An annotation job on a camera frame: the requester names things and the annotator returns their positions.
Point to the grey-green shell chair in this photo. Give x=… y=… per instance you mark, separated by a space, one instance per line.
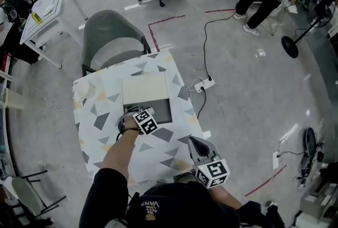
x=108 y=34

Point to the yellow-green bottle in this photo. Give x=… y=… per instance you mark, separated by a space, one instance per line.
x=36 y=18

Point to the pale green metal-frame chair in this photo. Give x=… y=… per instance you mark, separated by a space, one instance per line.
x=25 y=192

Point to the white framed table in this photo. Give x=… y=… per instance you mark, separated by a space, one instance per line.
x=45 y=23

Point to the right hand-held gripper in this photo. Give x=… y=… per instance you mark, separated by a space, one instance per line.
x=212 y=172

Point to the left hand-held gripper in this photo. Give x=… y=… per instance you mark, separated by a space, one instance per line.
x=145 y=122

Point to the person's left hand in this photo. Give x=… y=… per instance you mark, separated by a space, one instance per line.
x=131 y=124

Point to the person's left forearm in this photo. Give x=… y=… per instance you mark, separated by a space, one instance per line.
x=118 y=153

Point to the black floor device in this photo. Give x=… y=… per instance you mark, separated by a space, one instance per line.
x=310 y=142

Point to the geometric patterned tablecloth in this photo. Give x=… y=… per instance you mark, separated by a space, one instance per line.
x=100 y=137

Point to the black wristband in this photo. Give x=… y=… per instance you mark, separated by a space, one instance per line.
x=132 y=129

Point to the person's black shirt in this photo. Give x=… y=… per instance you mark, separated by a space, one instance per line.
x=169 y=208

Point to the white wall power outlet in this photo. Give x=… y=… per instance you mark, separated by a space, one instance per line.
x=276 y=160

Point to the white plate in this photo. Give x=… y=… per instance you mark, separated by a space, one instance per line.
x=48 y=10

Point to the person's right forearm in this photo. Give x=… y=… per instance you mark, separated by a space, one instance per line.
x=227 y=198

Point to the white power strip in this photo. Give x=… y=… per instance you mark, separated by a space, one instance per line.
x=204 y=85

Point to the black fan stand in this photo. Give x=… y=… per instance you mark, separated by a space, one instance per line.
x=289 y=47

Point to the grey box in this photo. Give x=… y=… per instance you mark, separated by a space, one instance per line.
x=145 y=89

